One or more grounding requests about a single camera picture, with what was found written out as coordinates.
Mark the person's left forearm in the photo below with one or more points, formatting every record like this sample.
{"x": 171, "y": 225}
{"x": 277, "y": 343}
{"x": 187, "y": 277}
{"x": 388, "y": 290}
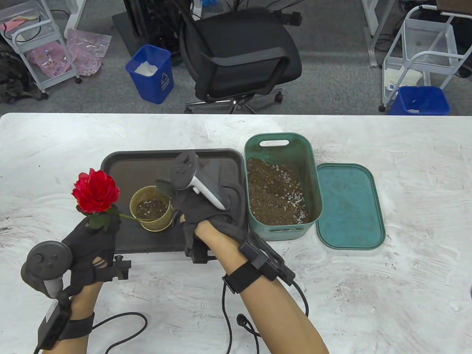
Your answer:
{"x": 84, "y": 298}

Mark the teal plastic lid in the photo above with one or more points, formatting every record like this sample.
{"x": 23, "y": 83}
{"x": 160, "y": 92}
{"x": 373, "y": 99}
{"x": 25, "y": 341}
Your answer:
{"x": 350, "y": 206}

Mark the white box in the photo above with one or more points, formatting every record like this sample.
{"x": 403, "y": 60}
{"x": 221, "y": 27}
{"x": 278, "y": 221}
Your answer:
{"x": 403, "y": 79}

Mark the teal plastic storage box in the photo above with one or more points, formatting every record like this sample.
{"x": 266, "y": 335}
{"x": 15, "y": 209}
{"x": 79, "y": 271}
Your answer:
{"x": 276, "y": 156}

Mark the green garden trowel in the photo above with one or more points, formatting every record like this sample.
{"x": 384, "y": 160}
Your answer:
{"x": 164, "y": 187}

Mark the brown plastic tray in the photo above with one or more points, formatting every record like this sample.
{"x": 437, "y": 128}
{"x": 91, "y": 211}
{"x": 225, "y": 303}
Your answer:
{"x": 147, "y": 166}

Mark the pink plastic bag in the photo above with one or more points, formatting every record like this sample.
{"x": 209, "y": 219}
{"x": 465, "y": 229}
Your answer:
{"x": 51, "y": 61}
{"x": 86, "y": 48}

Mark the person's right hand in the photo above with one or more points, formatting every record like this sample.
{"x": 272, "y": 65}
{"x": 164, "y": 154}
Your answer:
{"x": 202, "y": 215}

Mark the grey and white hand controller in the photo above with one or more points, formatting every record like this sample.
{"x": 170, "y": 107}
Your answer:
{"x": 184, "y": 171}

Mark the plain blue bin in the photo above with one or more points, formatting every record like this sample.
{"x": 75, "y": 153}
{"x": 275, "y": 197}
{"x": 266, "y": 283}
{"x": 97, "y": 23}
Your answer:
{"x": 424, "y": 99}

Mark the black computer tower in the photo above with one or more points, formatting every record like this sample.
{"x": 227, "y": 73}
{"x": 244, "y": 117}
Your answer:
{"x": 155, "y": 22}

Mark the brown potting mix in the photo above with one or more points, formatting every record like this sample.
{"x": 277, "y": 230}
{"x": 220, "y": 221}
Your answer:
{"x": 273, "y": 195}
{"x": 151, "y": 209}

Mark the gold ribbed flower pot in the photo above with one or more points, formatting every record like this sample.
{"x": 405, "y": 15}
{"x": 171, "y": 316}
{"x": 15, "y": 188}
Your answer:
{"x": 155, "y": 225}

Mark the brown cardboard box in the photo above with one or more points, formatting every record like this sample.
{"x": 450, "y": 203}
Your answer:
{"x": 453, "y": 5}

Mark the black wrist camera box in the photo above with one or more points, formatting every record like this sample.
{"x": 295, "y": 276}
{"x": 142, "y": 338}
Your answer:
{"x": 53, "y": 328}

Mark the black office chair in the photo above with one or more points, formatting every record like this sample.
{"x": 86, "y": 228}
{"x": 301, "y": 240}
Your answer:
{"x": 239, "y": 44}

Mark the blue bin with white symbol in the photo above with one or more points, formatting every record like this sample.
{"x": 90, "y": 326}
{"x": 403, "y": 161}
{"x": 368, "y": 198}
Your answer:
{"x": 151, "y": 88}

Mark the red artificial rose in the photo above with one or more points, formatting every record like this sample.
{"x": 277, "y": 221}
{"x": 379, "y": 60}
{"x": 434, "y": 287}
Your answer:
{"x": 96, "y": 190}

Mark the white desk leg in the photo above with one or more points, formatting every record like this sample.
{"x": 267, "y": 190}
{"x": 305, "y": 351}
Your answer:
{"x": 374, "y": 33}
{"x": 77, "y": 14}

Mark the white mesh rolling cart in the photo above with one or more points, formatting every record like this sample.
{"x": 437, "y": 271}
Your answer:
{"x": 451, "y": 40}

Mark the dark fabric bag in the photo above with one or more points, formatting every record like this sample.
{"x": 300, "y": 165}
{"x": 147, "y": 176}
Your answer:
{"x": 14, "y": 77}

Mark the crumpled white paper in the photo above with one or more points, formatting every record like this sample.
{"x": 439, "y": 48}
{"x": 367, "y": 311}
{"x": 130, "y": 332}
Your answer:
{"x": 145, "y": 69}

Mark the person's left hand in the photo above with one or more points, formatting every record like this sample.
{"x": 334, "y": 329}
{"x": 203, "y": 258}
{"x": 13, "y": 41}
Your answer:
{"x": 91, "y": 245}

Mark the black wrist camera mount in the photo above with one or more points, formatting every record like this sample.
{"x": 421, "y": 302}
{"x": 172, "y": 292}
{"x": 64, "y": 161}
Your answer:
{"x": 258, "y": 258}

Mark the person's right forearm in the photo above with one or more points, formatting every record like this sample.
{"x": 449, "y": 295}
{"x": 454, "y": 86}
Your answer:
{"x": 273, "y": 320}

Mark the potting mix grains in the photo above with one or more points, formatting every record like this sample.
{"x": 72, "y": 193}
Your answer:
{"x": 319, "y": 156}

